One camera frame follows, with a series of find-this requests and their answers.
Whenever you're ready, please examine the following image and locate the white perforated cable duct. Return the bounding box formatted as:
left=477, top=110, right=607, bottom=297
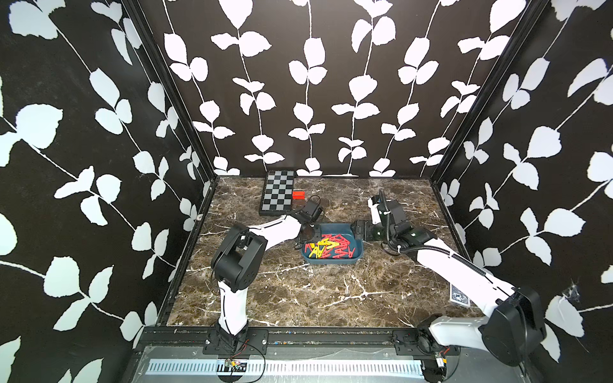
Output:
left=145, top=359, right=424, bottom=378

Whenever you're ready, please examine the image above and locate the small electronics board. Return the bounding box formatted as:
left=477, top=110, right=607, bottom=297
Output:
left=220, top=359, right=247, bottom=375

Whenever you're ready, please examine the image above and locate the clothespin pile in box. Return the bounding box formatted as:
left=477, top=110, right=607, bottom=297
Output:
left=302, top=234, right=361, bottom=260

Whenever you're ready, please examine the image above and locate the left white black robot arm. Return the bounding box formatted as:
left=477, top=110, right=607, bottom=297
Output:
left=211, top=195, right=323, bottom=341

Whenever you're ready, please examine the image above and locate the teal plastic storage box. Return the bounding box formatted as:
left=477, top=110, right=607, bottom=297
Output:
left=300, top=223, right=364, bottom=265

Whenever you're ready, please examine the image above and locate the black front mounting rail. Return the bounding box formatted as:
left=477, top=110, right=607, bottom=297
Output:
left=138, top=326, right=520, bottom=350

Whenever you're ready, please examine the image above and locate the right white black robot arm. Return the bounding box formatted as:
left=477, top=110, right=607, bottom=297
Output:
left=351, top=204, right=547, bottom=366

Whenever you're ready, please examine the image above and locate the black grey checkerboard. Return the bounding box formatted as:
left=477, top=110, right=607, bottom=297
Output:
left=259, top=170, right=295, bottom=216

